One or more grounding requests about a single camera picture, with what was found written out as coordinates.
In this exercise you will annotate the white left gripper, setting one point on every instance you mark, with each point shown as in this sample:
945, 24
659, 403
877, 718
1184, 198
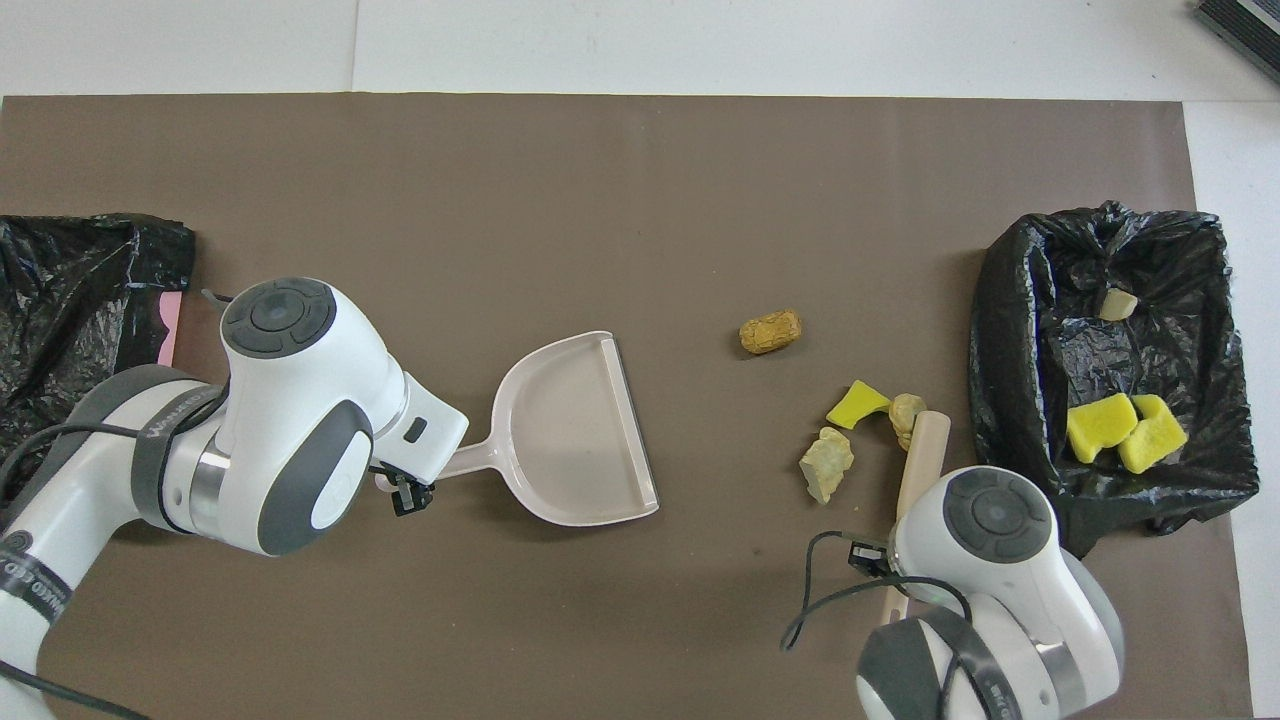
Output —
425, 430

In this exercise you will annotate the pale sponge chunk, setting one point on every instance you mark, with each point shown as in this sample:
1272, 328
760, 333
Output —
907, 412
1117, 304
826, 465

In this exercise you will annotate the beige hand brush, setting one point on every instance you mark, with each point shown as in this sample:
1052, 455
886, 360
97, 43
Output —
925, 450

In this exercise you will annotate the beige plastic dustpan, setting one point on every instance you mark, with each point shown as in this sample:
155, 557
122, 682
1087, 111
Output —
570, 440

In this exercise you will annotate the brown sponge chunk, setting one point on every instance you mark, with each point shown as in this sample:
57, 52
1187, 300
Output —
770, 332

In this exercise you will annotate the green and yellow sponge piece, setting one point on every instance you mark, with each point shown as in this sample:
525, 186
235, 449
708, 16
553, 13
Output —
1098, 425
1158, 438

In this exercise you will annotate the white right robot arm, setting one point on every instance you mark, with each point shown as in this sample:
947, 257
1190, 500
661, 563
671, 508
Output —
1000, 560

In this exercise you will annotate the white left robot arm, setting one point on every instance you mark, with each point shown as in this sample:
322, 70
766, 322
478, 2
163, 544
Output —
280, 420

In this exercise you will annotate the black bag lined pink bin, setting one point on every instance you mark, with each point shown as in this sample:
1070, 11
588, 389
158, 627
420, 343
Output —
60, 270

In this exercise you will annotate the brown table mat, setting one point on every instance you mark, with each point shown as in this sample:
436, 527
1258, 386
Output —
600, 200

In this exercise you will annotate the dark ribbed device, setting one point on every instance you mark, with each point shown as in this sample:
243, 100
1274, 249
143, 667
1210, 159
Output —
1250, 25

